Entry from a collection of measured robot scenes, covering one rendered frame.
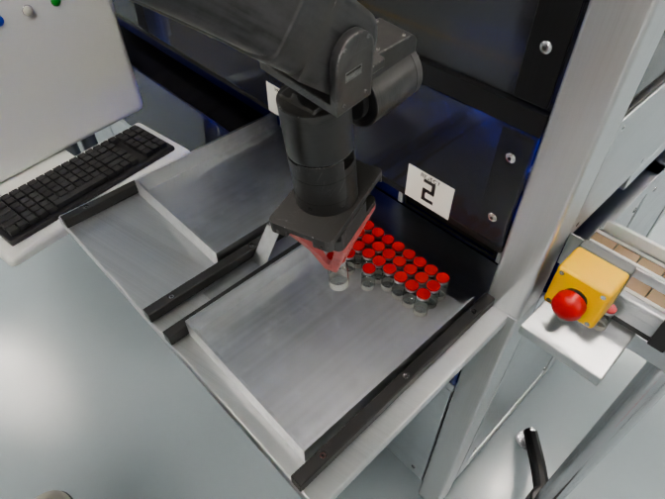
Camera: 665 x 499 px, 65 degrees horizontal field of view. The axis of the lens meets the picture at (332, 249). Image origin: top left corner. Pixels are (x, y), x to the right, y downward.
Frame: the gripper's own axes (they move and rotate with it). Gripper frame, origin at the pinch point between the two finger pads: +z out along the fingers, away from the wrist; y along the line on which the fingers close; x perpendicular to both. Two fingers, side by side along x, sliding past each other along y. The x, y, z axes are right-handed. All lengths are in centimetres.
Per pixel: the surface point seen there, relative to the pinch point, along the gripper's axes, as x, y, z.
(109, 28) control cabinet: 83, 43, 11
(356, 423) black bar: -4.8, -7.3, 22.8
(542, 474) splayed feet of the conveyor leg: -36, 30, 106
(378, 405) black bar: -6.1, -3.7, 23.2
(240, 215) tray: 32.4, 18.1, 25.1
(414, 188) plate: 2.4, 26.8, 14.5
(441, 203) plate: -2.7, 25.3, 14.3
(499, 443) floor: -23, 38, 119
